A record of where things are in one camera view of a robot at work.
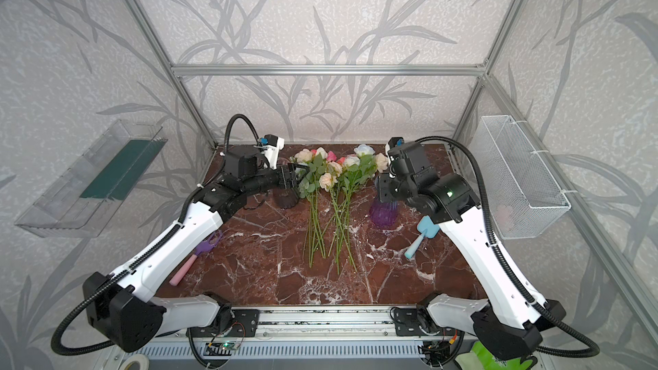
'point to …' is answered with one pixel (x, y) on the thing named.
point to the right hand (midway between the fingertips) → (384, 173)
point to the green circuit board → (219, 348)
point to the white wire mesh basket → (520, 197)
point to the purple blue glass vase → (384, 214)
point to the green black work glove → (480, 359)
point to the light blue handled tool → (427, 227)
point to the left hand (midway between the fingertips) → (306, 162)
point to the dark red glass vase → (287, 195)
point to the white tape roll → (141, 359)
